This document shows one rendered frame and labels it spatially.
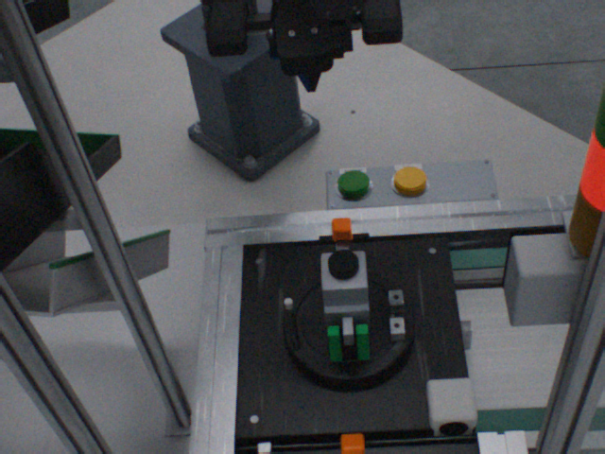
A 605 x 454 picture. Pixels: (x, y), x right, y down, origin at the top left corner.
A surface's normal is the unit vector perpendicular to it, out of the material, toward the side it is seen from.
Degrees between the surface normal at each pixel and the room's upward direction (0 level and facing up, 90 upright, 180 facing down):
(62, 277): 90
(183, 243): 0
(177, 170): 0
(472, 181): 0
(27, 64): 90
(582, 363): 90
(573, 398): 90
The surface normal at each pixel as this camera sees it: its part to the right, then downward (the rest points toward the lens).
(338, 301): 0.02, 0.77
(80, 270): 0.98, 0.07
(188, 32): -0.08, -0.63
